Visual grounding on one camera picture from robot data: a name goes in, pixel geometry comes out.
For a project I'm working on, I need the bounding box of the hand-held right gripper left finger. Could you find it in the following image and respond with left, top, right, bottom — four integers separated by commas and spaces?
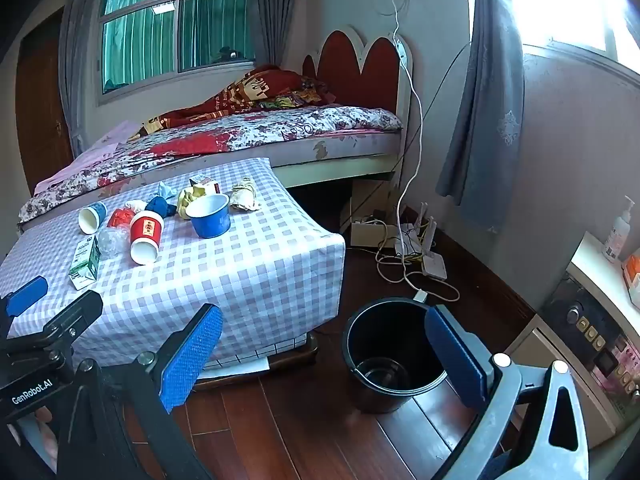
60, 303, 224, 480

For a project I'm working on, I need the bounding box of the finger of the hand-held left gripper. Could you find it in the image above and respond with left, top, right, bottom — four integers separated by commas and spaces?
35, 290, 104, 356
0, 276, 49, 318

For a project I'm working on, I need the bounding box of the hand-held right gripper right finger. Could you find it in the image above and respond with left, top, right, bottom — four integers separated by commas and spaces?
424, 305, 591, 480

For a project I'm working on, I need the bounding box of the green and white carton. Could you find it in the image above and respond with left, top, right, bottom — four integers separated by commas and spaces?
68, 234, 101, 291

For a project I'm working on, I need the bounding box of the clear plastic bag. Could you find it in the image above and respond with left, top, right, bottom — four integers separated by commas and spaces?
96, 227, 132, 261

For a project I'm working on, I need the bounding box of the black plastic bucket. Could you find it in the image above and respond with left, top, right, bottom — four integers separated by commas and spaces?
343, 297, 448, 415

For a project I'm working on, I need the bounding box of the blue and white paper cup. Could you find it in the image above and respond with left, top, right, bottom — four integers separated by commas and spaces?
78, 201, 109, 234

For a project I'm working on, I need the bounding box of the red paper cup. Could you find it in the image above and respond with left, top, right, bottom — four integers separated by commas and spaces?
129, 210, 166, 266

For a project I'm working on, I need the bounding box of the blue paper bowl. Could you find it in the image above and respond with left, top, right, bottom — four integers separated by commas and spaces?
186, 192, 231, 239

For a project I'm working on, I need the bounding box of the blue knitted cloth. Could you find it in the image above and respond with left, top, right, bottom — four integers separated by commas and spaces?
144, 195, 178, 218

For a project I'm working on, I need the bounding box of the yellow wrapper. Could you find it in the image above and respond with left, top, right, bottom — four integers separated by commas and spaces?
176, 185, 208, 221

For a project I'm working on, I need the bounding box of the beige rag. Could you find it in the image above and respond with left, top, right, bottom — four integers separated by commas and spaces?
230, 177, 262, 212

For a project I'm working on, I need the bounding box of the small printed carton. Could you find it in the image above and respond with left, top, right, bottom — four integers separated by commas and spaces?
189, 173, 222, 196

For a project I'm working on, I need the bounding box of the person's left hand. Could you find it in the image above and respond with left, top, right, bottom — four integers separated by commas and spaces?
10, 406, 59, 473

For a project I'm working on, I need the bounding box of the white router with antennas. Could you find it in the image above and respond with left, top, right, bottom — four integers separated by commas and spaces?
419, 202, 449, 281

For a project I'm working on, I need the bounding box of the checkered tablecloth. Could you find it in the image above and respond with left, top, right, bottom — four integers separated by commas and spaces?
0, 157, 347, 376

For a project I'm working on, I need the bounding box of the small white modem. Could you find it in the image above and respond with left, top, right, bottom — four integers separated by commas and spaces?
394, 222, 417, 257

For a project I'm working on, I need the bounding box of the white washing machine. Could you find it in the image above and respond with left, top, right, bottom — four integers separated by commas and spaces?
502, 232, 640, 436

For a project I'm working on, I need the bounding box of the cardboard box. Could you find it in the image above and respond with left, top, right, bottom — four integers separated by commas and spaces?
340, 177, 401, 250

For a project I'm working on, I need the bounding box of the pink cloth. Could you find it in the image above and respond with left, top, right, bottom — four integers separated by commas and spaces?
32, 120, 146, 196

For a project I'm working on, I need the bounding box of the brown wooden door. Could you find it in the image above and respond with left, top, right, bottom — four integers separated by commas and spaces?
15, 7, 76, 196

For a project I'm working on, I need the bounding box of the orange box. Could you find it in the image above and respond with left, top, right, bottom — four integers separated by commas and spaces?
622, 252, 640, 309

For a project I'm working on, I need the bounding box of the white pump bottle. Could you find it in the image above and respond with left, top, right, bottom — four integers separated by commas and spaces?
602, 195, 635, 264

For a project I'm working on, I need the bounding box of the floral bedsheet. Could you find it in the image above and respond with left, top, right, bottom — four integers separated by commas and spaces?
17, 105, 405, 233

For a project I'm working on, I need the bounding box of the grey patterned curtain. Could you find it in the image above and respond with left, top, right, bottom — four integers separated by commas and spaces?
435, 0, 526, 234

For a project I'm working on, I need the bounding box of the red printed blanket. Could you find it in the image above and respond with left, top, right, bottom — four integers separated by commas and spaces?
132, 64, 341, 136

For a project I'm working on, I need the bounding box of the window with green curtain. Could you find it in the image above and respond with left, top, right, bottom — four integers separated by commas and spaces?
97, 0, 256, 106

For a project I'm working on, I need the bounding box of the white cable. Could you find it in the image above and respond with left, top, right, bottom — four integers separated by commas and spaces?
370, 0, 461, 306

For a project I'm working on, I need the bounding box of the black cable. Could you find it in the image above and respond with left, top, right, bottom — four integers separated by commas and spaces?
389, 42, 472, 177

